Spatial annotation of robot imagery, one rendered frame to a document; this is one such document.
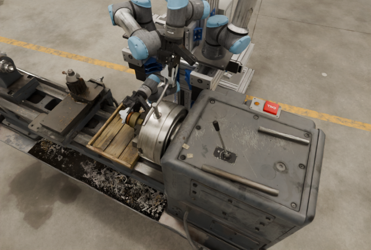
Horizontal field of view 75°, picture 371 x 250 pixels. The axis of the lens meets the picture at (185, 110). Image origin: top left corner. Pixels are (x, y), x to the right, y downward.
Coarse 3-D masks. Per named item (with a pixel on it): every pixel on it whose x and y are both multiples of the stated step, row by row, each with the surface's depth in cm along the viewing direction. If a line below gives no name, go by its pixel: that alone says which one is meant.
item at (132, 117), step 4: (132, 112) 126; (136, 112) 126; (128, 116) 123; (132, 116) 123; (136, 116) 123; (128, 120) 123; (132, 120) 122; (136, 120) 122; (140, 120) 122; (128, 124) 125; (132, 124) 122; (140, 124) 122
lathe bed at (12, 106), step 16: (48, 80) 178; (0, 96) 168; (32, 96) 179; (48, 96) 168; (64, 96) 165; (0, 112) 176; (16, 112) 156; (32, 112) 159; (48, 112) 156; (112, 112) 160; (96, 128) 152; (80, 144) 143; (96, 160) 155; (144, 160) 138; (144, 176) 139; (160, 176) 130
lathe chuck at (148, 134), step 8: (160, 104) 113; (168, 104) 115; (176, 104) 117; (160, 112) 110; (168, 112) 110; (144, 120) 109; (152, 120) 108; (160, 120) 107; (144, 128) 108; (152, 128) 107; (160, 128) 106; (144, 136) 108; (152, 136) 107; (144, 144) 109; (152, 144) 107; (144, 152) 111; (152, 152) 109; (152, 160) 113
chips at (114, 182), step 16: (48, 144) 178; (48, 160) 170; (64, 160) 171; (80, 160) 171; (80, 176) 163; (96, 176) 161; (112, 176) 160; (128, 176) 163; (112, 192) 153; (128, 192) 152; (144, 192) 154; (160, 192) 156; (144, 208) 150; (160, 208) 149
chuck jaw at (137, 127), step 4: (136, 124) 122; (136, 128) 120; (140, 128) 120; (136, 132) 118; (136, 136) 116; (132, 140) 114; (136, 140) 114; (132, 144) 116; (136, 144) 114; (140, 148) 112; (140, 152) 114
